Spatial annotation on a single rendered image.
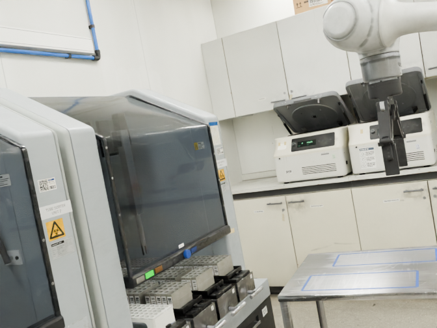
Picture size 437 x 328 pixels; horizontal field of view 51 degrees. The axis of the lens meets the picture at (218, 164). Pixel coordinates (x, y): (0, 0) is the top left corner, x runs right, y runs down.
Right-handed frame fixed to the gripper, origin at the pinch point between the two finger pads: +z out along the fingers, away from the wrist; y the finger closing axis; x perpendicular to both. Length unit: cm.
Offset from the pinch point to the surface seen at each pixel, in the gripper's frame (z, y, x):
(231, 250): 32, 45, 75
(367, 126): -3, 226, 52
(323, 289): 38, 20, 30
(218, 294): 39, 16, 67
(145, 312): 34, -11, 76
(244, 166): 17, 282, 182
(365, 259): 38, 49, 23
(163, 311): 34, -10, 70
